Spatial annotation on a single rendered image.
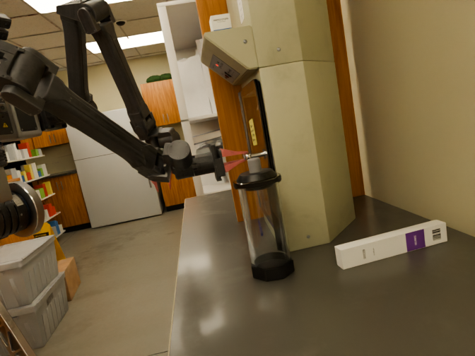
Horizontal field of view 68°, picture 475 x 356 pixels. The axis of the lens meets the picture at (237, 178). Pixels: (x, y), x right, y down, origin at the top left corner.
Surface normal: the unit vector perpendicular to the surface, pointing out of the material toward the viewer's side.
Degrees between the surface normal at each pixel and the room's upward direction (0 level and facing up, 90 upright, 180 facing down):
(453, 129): 90
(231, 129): 90
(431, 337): 0
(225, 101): 90
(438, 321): 0
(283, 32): 90
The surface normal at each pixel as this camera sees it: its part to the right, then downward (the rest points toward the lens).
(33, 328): 0.16, 0.23
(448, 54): -0.97, 0.20
